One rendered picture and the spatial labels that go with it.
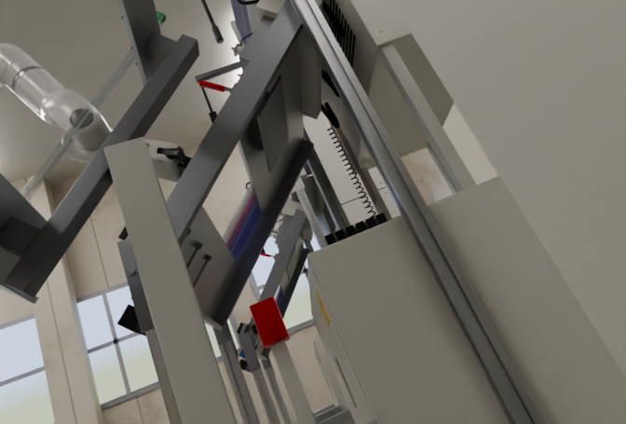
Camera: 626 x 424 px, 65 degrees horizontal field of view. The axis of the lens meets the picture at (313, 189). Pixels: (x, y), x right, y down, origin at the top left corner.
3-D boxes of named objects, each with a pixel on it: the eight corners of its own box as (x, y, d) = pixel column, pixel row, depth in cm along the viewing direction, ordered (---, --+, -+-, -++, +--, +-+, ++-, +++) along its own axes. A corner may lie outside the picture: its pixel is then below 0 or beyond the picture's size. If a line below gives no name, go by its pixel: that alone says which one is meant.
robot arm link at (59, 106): (24, 37, 110) (110, 115, 101) (55, 83, 124) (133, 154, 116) (-12, 61, 107) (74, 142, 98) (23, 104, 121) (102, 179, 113)
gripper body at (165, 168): (134, 129, 108) (183, 140, 107) (147, 153, 117) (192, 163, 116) (120, 157, 104) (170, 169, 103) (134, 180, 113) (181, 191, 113)
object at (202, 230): (147, 275, 92) (133, 268, 93) (215, 323, 153) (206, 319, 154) (197, 189, 99) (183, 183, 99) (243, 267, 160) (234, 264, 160)
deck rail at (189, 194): (153, 284, 90) (124, 270, 91) (156, 286, 91) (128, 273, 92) (312, 5, 115) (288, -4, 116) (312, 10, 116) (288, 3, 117)
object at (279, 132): (248, 122, 105) (226, 114, 106) (274, 223, 166) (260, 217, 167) (311, 10, 116) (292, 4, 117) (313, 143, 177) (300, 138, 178)
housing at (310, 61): (308, 24, 115) (254, 6, 117) (311, 129, 160) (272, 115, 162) (322, 0, 118) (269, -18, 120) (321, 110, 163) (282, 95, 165)
